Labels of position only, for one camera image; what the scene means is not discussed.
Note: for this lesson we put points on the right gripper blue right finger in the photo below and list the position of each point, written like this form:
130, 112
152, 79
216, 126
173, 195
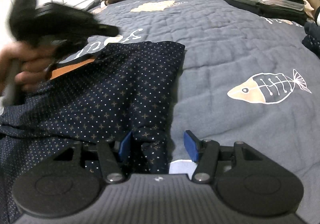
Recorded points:
192, 145

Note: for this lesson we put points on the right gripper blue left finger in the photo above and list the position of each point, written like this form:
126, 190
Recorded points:
124, 147

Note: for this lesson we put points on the navy dotted shirt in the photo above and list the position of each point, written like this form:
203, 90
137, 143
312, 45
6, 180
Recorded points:
125, 90

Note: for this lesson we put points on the folded clothes stack near edge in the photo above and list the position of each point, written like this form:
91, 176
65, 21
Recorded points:
312, 38

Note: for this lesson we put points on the person's left hand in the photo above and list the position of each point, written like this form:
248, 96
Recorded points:
35, 61

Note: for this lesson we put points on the grey patterned quilt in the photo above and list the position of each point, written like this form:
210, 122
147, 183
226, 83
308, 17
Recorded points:
243, 77

